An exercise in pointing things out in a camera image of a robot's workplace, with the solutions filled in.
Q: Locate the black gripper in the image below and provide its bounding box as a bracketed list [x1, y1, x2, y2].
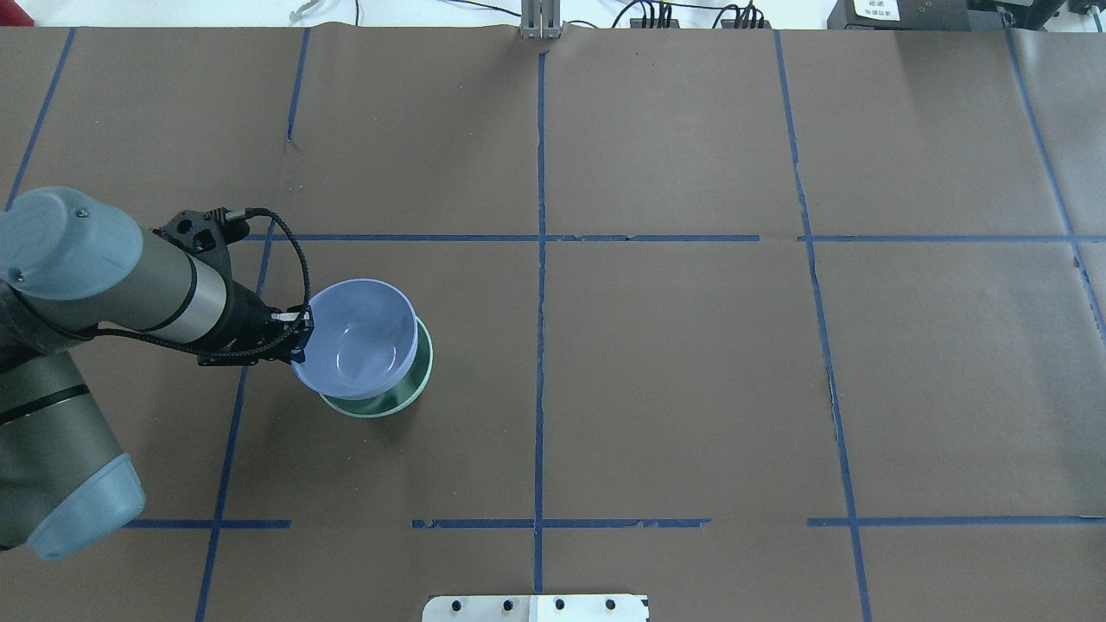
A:
[153, 209, 313, 366]

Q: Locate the blue bowl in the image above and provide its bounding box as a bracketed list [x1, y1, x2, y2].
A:
[292, 278, 419, 401]

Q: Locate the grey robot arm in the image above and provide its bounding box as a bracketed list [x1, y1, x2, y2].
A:
[1, 187, 312, 562]

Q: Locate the green bowl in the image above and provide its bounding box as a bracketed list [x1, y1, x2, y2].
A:
[320, 318, 435, 419]

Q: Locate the vertical blue tape strip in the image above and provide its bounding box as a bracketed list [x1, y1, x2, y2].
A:
[532, 51, 549, 594]

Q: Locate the white metal plate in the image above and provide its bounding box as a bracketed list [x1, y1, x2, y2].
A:
[422, 593, 651, 621]

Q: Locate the black power strip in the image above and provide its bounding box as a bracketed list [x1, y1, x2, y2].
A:
[625, 1, 679, 30]
[712, 3, 771, 30]

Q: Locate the black power strip right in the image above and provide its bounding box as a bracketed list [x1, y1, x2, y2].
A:
[712, 3, 771, 30]

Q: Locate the black device box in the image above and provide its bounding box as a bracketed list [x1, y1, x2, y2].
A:
[826, 1, 1004, 32]

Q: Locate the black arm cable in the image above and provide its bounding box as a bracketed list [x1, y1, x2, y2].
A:
[73, 206, 312, 359]

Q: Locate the grey metal post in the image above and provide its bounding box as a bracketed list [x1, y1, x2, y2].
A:
[520, 0, 563, 40]

